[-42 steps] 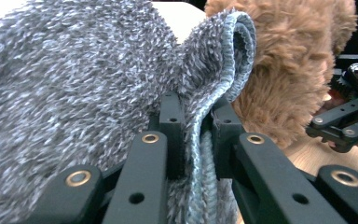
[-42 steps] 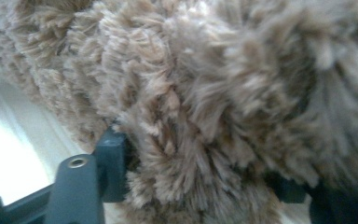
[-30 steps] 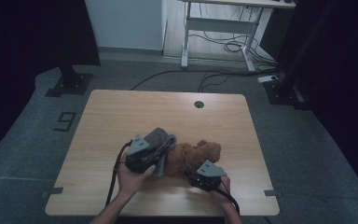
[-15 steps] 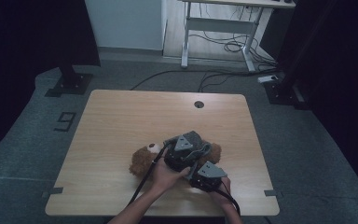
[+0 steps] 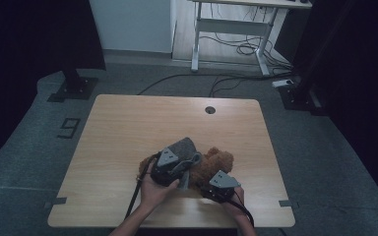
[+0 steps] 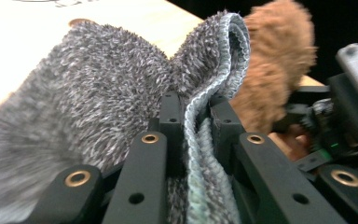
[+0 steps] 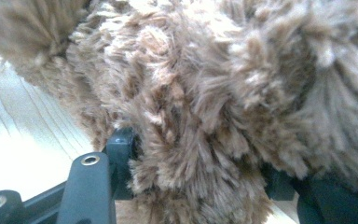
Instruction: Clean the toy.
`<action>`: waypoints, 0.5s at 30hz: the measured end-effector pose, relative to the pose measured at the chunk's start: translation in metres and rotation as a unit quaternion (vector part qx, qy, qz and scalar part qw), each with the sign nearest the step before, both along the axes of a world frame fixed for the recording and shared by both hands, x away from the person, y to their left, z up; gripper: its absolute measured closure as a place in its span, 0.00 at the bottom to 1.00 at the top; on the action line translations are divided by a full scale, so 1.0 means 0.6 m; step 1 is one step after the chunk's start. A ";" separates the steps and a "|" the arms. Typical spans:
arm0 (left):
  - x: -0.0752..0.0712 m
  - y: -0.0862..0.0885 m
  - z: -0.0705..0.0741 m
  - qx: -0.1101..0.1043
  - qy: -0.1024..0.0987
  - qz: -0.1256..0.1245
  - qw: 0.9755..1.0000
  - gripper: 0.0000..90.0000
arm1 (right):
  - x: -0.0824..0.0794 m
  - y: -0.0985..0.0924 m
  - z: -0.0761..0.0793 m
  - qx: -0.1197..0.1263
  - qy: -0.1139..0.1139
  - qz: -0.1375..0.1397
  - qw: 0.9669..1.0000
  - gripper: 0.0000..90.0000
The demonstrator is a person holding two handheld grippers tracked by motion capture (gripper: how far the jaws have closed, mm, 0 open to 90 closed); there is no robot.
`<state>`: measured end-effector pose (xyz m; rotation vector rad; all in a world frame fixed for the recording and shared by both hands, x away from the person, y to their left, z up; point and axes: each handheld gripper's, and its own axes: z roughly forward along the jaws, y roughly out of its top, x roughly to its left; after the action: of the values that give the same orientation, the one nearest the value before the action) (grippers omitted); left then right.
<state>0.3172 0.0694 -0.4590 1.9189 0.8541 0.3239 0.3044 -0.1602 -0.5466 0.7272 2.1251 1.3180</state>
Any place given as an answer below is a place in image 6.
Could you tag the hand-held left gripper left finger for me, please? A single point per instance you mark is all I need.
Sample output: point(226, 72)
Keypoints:
point(172, 124)

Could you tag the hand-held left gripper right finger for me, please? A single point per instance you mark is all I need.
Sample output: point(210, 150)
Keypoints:
point(225, 124)

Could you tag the grey fuzzy cloth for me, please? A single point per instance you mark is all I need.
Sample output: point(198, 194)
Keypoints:
point(99, 87)

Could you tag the brown plush teddy bear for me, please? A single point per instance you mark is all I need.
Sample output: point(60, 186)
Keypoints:
point(276, 62)

